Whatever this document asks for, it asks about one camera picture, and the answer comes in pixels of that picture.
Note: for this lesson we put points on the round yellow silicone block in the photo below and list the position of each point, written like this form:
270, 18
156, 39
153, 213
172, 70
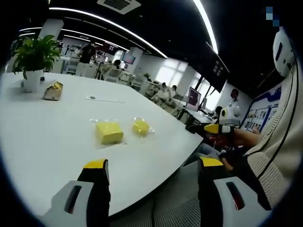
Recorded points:
140, 127

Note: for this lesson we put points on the green potted plant white pot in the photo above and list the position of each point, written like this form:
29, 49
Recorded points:
34, 59

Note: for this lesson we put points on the ceiling air vent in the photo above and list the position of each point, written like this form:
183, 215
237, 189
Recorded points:
119, 5

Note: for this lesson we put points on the person's right hand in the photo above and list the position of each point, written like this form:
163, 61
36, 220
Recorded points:
246, 137

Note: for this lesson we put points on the rectangular yellow silicone block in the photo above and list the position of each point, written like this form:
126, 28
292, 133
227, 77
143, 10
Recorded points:
109, 132

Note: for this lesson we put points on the brown paper snack bag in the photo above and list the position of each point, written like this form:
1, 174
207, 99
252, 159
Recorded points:
54, 91

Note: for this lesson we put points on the grey mesh chair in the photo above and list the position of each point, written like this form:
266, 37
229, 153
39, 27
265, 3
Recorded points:
176, 212

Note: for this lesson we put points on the white chest-worn device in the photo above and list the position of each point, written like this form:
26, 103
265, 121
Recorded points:
282, 54

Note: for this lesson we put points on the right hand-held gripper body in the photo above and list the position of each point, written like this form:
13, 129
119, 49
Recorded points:
229, 116

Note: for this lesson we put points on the large black wall screen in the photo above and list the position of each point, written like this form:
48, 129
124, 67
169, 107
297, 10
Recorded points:
214, 68

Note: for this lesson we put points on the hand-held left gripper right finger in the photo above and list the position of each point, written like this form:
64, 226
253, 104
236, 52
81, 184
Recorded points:
227, 201

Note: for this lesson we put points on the silver desktop computer monitor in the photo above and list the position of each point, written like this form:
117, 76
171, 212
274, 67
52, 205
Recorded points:
194, 98

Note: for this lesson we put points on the person's jeans leg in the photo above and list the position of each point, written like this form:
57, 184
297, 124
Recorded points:
206, 151

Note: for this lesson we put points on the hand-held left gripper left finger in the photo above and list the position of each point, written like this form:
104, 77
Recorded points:
80, 201

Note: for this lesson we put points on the wall poster with photos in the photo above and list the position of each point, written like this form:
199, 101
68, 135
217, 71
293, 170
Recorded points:
256, 111

